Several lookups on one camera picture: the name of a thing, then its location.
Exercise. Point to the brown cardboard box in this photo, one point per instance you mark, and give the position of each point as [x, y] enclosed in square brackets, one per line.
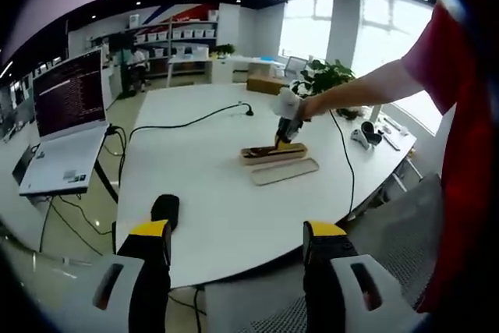
[265, 83]

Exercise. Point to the bright window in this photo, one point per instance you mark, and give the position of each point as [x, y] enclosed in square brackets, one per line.
[306, 25]
[393, 29]

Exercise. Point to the operator in red shirt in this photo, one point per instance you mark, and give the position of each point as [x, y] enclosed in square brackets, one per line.
[464, 134]

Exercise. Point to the beige cutlery case base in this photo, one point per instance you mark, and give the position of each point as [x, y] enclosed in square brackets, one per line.
[273, 157]

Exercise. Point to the beige cutlery case lid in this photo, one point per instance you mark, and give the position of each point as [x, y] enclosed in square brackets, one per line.
[284, 171]

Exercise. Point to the grey flat device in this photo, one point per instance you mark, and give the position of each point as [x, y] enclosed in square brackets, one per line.
[393, 142]

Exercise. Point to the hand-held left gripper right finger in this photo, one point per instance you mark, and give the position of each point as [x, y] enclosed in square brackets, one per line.
[331, 270]

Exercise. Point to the white laptop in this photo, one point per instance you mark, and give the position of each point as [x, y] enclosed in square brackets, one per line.
[62, 146]

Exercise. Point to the white headset controller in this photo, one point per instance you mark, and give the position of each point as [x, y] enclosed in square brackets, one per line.
[364, 138]

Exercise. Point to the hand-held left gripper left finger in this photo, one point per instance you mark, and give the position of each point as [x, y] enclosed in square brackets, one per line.
[148, 270]

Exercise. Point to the storage shelf with white bins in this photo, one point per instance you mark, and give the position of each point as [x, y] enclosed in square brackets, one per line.
[179, 32]

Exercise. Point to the green potted plant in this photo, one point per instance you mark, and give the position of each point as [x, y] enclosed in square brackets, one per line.
[329, 73]

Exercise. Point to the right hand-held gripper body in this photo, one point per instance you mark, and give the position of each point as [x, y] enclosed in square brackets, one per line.
[287, 105]

